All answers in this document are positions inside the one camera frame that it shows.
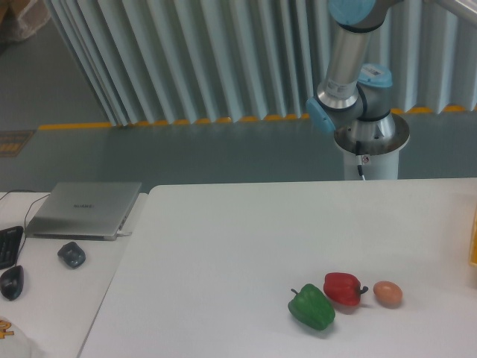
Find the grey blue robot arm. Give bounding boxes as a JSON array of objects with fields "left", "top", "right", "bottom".
[{"left": 306, "top": 1, "right": 476, "bottom": 146}]

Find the silver closed laptop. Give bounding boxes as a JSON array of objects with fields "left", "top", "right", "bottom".
[{"left": 25, "top": 182, "right": 142, "bottom": 241}]

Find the green bell pepper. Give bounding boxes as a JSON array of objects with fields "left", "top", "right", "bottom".
[{"left": 288, "top": 283, "right": 335, "bottom": 331}]

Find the corrugated white partition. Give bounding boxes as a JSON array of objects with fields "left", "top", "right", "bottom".
[{"left": 47, "top": 1, "right": 476, "bottom": 125}]

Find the red bell pepper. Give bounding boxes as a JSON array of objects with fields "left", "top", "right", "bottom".
[{"left": 323, "top": 272, "right": 369, "bottom": 307}]

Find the dark earbuds case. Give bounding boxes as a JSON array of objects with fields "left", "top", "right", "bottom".
[{"left": 57, "top": 242, "right": 86, "bottom": 269}]

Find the brown egg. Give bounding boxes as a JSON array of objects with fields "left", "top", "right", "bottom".
[{"left": 373, "top": 280, "right": 403, "bottom": 307}]

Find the black keyboard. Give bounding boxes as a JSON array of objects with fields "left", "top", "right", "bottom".
[{"left": 0, "top": 226, "right": 24, "bottom": 269}]

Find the black computer mouse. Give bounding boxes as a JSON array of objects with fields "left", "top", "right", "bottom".
[{"left": 1, "top": 265, "right": 24, "bottom": 301}]

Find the cardboard box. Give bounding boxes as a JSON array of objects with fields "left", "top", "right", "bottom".
[{"left": 1, "top": 0, "right": 51, "bottom": 44}]

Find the white cap orange logo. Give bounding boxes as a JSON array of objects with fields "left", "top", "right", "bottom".
[{"left": 0, "top": 316, "right": 45, "bottom": 358}]

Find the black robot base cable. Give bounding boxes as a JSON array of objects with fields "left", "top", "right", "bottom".
[{"left": 354, "top": 139, "right": 367, "bottom": 181}]

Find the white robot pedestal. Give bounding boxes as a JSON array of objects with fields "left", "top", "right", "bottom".
[{"left": 334, "top": 113, "right": 410, "bottom": 180}]

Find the black thin cable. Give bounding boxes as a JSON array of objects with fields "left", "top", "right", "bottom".
[{"left": 0, "top": 189, "right": 51, "bottom": 268}]

